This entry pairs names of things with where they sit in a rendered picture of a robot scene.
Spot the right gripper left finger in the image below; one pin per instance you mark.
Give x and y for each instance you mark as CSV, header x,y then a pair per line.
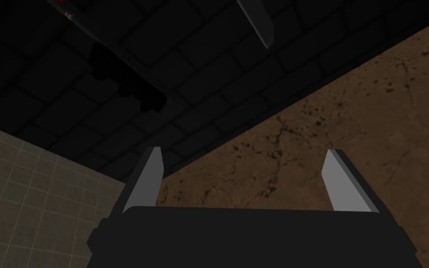
x,y
145,182

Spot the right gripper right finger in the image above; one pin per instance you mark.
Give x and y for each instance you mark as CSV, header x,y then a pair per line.
x,y
343,186

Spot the grey flat bar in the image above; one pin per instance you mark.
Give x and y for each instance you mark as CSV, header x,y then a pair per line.
x,y
258,20

